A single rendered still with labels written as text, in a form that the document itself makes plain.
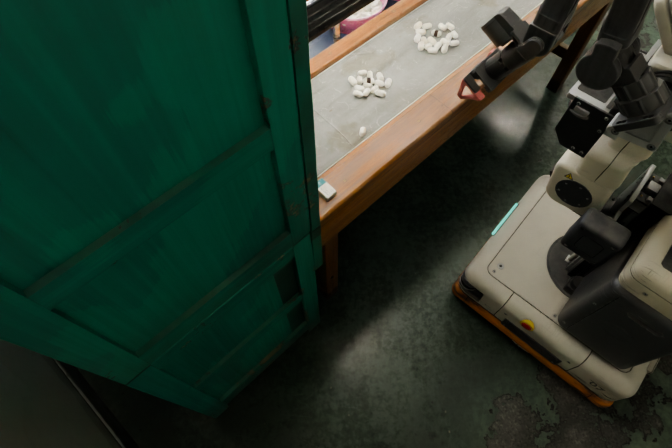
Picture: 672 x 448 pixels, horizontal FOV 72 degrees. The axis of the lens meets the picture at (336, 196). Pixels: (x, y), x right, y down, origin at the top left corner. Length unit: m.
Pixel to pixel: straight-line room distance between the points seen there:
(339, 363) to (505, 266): 0.73
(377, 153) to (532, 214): 0.81
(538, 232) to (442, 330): 0.54
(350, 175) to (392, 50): 0.55
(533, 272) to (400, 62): 0.89
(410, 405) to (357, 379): 0.21
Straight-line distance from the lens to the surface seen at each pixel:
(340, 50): 1.64
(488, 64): 1.17
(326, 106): 1.50
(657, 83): 1.08
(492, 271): 1.80
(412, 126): 1.44
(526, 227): 1.92
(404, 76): 1.61
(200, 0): 0.56
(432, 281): 2.03
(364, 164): 1.34
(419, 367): 1.93
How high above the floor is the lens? 1.87
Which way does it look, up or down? 60 degrees down
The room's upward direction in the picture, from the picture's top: straight up
